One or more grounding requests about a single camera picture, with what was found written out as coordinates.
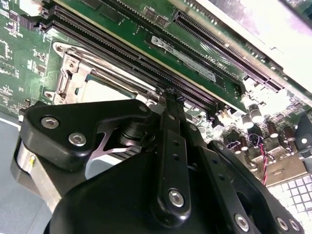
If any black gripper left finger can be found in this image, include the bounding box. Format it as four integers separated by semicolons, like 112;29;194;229
19;89;192;221

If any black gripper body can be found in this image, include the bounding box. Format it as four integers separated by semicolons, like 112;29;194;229
50;121;227;234

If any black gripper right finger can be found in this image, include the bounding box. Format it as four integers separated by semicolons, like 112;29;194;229
175;95;305;234

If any silver CPU green edge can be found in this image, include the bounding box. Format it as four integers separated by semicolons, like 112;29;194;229
77;73;149;104

